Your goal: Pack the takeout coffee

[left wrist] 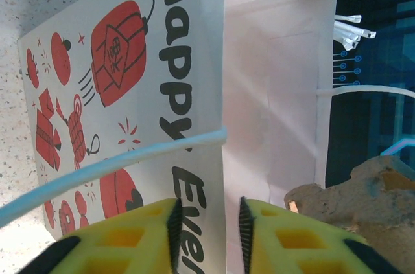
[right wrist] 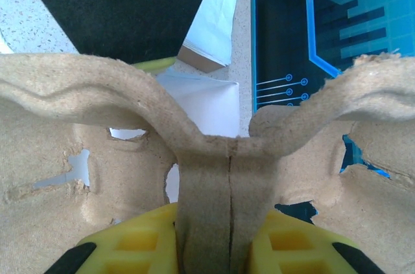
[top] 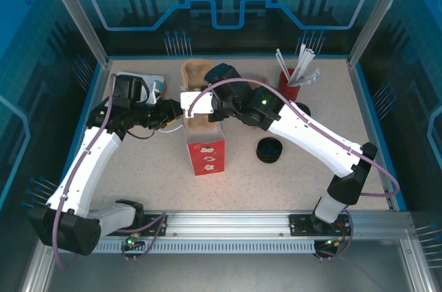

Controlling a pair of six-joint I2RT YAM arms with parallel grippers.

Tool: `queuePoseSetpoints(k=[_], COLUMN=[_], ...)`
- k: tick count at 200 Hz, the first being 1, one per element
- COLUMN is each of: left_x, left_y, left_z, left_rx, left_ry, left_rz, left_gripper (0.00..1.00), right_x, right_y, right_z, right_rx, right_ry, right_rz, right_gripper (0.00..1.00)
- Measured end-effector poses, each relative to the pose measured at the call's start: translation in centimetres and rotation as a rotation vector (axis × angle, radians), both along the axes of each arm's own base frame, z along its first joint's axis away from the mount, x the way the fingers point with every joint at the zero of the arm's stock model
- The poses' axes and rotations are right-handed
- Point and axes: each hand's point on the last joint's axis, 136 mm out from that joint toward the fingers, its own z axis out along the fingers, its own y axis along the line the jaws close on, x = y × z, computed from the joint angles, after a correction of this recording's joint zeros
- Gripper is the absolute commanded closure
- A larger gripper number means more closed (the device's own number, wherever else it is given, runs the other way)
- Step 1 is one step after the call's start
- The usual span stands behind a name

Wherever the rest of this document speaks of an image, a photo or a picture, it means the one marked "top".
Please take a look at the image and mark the small green-lit control board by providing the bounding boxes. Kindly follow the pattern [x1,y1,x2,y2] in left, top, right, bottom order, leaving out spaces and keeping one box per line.
[120,235,146,253]
[319,236,346,251]

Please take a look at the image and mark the red white paper bag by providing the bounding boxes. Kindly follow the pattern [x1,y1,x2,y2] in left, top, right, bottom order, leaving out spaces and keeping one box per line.
[160,122,227,177]

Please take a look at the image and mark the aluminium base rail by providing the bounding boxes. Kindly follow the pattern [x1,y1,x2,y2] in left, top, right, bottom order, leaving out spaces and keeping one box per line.
[44,209,415,242]

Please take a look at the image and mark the grey slotted cable duct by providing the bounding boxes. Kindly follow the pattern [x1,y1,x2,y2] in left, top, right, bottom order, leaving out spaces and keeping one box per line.
[93,239,317,255]

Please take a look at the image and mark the stack of black cup lids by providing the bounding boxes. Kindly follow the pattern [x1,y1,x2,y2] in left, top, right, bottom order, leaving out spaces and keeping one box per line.
[256,137,285,166]

